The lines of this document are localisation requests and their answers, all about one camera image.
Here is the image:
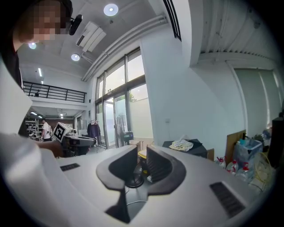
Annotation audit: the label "leaning brown cardboard sheet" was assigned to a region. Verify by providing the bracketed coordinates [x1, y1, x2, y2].
[225, 129, 247, 160]

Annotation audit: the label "metal storage shelf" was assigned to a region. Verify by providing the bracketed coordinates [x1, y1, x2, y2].
[25, 118, 44, 141]

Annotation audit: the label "pile of cloths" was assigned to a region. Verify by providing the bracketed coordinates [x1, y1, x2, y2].
[169, 137, 194, 153]

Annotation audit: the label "clear plastic storage box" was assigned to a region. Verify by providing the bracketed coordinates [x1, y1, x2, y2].
[233, 137, 264, 169]

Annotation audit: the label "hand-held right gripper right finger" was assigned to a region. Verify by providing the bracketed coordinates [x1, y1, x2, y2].
[146, 145, 187, 196]

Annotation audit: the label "yellow wire basket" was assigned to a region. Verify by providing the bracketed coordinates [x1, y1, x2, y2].
[249, 152, 276, 192]

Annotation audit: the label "dark-framed glass doors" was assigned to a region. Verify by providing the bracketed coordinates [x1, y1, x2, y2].
[95, 47, 154, 149]

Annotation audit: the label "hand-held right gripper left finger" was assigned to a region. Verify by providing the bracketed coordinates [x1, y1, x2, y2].
[96, 145, 138, 223]

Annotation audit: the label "black head-worn camera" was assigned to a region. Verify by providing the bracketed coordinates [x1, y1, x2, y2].
[69, 14, 83, 36]

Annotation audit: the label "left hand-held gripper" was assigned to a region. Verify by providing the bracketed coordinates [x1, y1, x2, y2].
[53, 121, 97, 157]

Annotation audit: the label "pile of clear water bottles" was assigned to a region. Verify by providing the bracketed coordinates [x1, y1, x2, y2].
[215, 156, 256, 184]

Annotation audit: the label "person's head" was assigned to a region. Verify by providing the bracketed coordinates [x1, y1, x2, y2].
[12, 0, 74, 45]

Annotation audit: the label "black balcony railing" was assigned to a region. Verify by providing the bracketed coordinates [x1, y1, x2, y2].
[22, 81, 87, 104]

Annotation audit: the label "clothes rack with dark garments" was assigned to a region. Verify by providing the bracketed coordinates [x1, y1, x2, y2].
[87, 119, 102, 147]

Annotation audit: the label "black speaker box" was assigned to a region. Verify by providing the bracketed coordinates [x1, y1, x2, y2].
[267, 117, 284, 169]

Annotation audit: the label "dark table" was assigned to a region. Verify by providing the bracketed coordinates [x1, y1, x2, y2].
[162, 138, 209, 158]

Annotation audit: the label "white ceiling air conditioner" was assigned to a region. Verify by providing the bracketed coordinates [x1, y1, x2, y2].
[75, 21, 107, 53]

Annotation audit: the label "person's torso black shirt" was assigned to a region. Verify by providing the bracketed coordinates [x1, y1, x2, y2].
[0, 42, 24, 89]

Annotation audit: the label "person's left forearm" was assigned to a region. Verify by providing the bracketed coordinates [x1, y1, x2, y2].
[36, 141, 64, 158]

